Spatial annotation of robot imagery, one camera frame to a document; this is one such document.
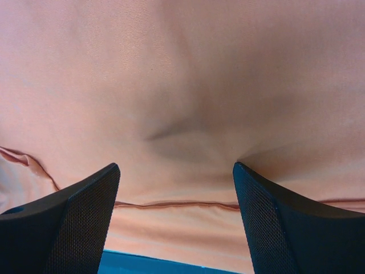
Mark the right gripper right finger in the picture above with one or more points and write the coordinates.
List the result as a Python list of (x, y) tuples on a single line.
[(289, 233)]

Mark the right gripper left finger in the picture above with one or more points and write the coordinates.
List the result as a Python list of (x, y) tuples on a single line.
[(64, 232)]

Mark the orange t-shirt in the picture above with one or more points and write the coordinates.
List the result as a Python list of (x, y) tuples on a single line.
[(176, 92)]

